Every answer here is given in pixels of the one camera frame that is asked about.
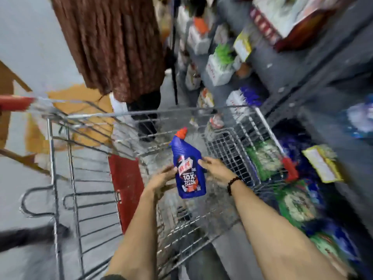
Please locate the person's left forearm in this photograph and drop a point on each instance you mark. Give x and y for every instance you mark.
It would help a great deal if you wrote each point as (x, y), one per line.
(137, 239)

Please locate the blue cleaner bottle red cap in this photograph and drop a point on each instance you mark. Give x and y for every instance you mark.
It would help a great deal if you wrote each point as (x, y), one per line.
(189, 172)

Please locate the green patterned packet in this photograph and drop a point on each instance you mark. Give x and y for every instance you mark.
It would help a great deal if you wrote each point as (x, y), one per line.
(265, 158)
(326, 244)
(297, 205)

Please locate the black shoe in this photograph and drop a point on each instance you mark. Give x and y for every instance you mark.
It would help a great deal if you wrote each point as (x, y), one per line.
(35, 236)

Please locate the person's right hand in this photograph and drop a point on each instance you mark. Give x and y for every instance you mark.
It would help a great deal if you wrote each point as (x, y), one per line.
(219, 172)

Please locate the person's left hand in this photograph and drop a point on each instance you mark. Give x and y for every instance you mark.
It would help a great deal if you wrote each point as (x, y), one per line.
(158, 181)

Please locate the grey metal shelf unit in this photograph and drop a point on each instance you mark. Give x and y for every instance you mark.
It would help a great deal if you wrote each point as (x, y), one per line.
(314, 69)

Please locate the white box of purple brushes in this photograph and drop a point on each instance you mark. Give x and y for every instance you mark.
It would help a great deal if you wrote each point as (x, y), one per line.
(242, 100)

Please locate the person's left thumb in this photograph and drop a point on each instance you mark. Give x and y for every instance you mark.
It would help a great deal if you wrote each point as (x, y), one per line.
(170, 171)

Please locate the white box of orange brushes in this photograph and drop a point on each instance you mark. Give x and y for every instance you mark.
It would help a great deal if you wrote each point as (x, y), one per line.
(199, 37)

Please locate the yellow and white packet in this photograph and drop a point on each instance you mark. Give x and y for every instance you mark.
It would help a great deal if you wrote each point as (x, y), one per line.
(323, 164)

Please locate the white box of green brushes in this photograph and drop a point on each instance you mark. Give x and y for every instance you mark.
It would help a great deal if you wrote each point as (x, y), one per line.
(220, 68)

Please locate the person's right forearm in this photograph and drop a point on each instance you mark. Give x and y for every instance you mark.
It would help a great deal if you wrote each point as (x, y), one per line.
(274, 233)

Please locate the person's right fingers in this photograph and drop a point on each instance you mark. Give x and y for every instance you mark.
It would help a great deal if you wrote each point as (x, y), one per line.
(207, 164)

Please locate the small white box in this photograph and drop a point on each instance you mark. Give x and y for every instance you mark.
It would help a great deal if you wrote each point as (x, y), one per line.
(193, 77)

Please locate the red and white carton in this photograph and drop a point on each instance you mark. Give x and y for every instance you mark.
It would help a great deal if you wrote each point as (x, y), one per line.
(288, 17)

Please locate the blue and white packet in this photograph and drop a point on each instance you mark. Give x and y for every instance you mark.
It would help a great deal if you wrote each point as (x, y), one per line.
(361, 116)

